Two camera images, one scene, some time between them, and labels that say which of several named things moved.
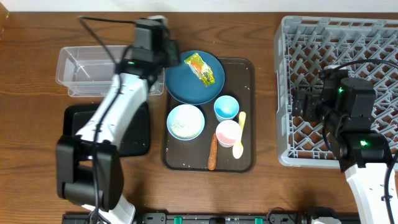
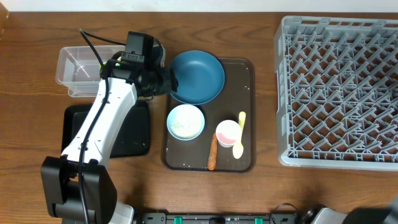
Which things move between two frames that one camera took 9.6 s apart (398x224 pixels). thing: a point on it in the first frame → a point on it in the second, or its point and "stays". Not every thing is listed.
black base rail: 277,217 stays
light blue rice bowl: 185,122 stays
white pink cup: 228,132 stays
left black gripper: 173,53 → 167,78
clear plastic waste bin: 87,71 stays
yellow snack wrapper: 202,70 → 105,63
